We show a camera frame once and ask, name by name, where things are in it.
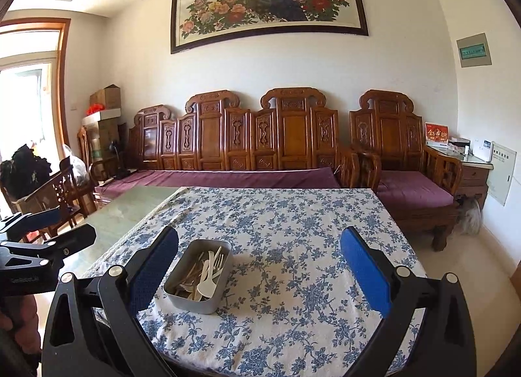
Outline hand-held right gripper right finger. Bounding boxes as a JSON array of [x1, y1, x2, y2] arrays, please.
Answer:
[[340, 227, 478, 377]]

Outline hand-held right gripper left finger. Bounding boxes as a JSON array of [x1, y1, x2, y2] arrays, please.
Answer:
[[42, 225, 179, 377]]

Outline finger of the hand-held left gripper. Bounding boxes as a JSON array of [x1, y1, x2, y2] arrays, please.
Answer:
[[0, 205, 68, 239], [0, 224, 97, 259]]

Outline rectangular metal tin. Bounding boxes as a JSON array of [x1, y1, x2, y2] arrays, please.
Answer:
[[163, 239, 233, 315]]

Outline person's left forearm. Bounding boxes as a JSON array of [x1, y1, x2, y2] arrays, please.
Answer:
[[12, 287, 42, 361]]

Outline wooden dining chair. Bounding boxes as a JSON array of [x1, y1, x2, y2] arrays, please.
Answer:
[[12, 165, 98, 239]]

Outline black cloth pile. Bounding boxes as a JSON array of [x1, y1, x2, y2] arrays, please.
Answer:
[[0, 141, 53, 202]]

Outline clear plastic bag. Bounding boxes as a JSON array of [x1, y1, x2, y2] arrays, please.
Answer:
[[61, 144, 89, 188]]

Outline black desk lamp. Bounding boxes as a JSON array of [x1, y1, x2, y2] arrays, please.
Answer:
[[109, 138, 132, 180]]

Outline stacked cardboard boxes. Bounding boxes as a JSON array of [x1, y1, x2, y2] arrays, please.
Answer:
[[83, 120, 123, 170]]

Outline blue floral tablecloth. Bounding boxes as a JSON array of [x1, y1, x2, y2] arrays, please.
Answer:
[[81, 186, 428, 377]]

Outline purple armchair cushion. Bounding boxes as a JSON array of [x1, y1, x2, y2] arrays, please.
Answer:
[[376, 170, 454, 209]]

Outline white lidded box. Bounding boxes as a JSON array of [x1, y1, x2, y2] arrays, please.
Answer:
[[81, 107, 123, 127]]

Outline fluffy grey dog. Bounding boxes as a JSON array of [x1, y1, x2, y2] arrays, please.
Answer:
[[458, 196, 484, 236]]

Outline long purple sofa cushion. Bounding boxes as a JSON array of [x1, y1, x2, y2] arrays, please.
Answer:
[[94, 167, 342, 198]]

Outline brown cardboard box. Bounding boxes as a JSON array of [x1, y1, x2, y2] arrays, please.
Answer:
[[90, 84, 122, 111]]

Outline carved wooden armchair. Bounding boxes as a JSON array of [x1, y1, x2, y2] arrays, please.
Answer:
[[349, 90, 465, 251]]

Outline wooden side cabinet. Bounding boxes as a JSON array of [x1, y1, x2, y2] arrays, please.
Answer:
[[425, 145, 494, 210]]

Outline long carved wooden sofa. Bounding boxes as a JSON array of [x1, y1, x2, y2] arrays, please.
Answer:
[[90, 88, 381, 198]]

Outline red desk calendar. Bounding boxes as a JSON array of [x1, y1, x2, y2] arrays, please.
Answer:
[[425, 122, 449, 146]]

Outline white router box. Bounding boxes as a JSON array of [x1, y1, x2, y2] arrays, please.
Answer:
[[468, 138, 493, 162]]

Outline white electrical panel door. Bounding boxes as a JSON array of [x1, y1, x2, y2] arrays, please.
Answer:
[[486, 141, 517, 207]]

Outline wooden door frame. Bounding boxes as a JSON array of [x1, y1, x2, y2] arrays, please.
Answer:
[[0, 18, 72, 158]]

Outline grey wall box green window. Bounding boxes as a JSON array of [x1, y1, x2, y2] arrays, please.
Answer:
[[456, 32, 492, 68]]

